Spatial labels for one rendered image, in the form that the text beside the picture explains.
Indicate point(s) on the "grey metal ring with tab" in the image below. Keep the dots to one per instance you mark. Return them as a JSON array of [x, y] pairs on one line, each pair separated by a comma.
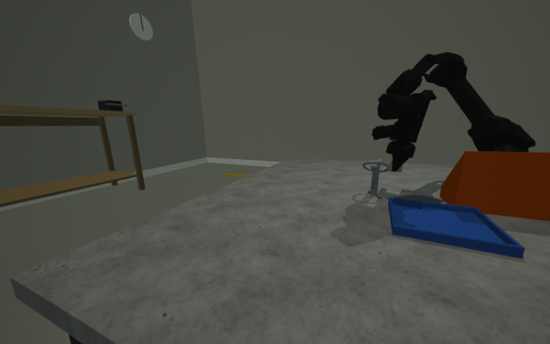
[[389, 167]]

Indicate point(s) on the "blue tray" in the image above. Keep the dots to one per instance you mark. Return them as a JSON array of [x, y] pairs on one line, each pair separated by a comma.
[[460, 226]]

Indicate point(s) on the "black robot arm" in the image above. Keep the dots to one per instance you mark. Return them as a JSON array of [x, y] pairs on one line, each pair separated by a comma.
[[489, 132]]

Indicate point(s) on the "grey t-shaped steel stake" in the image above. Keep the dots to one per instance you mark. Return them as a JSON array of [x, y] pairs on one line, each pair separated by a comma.
[[375, 177]]

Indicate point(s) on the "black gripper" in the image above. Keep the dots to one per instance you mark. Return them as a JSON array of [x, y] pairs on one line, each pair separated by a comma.
[[401, 148]]

